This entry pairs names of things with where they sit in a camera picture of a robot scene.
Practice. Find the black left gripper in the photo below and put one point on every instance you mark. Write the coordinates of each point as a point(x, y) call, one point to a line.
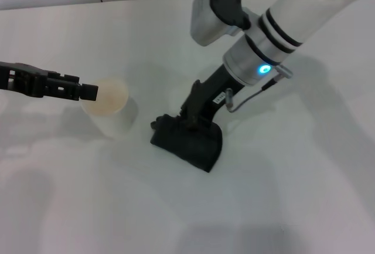
point(20, 79)

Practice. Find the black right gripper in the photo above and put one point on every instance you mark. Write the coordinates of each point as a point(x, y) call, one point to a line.
point(216, 89)

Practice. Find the dark blue rag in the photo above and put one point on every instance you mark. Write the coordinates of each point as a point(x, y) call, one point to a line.
point(190, 148)

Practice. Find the white paper cup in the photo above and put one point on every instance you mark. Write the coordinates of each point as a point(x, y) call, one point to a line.
point(114, 119)

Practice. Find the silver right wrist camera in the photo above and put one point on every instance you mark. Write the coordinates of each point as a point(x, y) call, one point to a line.
point(208, 16)

